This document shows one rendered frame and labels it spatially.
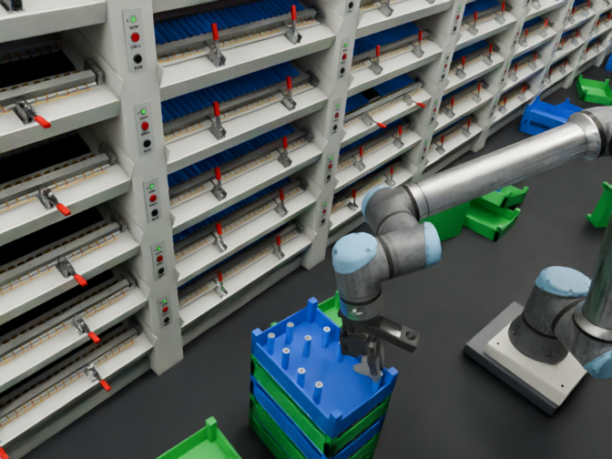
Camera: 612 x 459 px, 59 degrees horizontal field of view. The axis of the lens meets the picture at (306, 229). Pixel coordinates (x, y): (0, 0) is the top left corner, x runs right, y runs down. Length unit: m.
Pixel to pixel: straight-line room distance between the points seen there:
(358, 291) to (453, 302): 1.05
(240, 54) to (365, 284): 0.66
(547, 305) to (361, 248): 0.84
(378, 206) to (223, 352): 0.84
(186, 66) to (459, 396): 1.25
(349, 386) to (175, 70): 0.84
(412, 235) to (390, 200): 0.13
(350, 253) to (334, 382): 0.41
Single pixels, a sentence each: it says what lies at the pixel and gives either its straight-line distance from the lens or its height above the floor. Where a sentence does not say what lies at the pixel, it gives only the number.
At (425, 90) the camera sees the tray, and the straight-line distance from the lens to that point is 2.33.
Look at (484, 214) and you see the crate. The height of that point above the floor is 0.00.
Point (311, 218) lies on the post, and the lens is 1.94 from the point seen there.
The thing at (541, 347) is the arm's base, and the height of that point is 0.16.
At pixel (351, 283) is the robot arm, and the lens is 1.06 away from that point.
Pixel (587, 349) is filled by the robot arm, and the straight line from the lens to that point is 1.66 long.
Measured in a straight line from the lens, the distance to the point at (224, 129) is 1.41.
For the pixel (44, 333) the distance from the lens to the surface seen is 1.45.
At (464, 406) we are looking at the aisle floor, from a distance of 1.80.
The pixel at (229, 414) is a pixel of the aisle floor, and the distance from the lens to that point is 1.66.
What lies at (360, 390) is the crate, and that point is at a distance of 1.34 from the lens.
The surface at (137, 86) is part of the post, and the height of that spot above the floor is 0.92.
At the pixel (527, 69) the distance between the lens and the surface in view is 3.44.
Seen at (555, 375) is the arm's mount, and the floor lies 0.11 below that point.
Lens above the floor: 1.39
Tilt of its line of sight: 38 degrees down
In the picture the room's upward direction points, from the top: 6 degrees clockwise
